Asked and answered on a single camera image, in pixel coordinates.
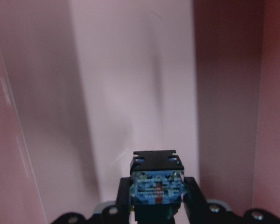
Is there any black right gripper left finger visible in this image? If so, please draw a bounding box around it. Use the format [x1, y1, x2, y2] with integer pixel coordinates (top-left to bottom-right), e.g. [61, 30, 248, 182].
[116, 177, 132, 210]

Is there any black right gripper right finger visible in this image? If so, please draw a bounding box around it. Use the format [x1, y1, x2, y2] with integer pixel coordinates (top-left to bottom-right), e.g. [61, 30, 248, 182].
[183, 177, 209, 222]

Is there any yellow push button switch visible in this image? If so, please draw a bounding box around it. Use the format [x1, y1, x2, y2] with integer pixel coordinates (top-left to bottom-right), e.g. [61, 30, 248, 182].
[130, 150, 185, 224]

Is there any pink plastic bin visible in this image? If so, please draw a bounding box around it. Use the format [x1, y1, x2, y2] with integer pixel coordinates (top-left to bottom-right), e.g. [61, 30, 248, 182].
[0, 0, 280, 224]

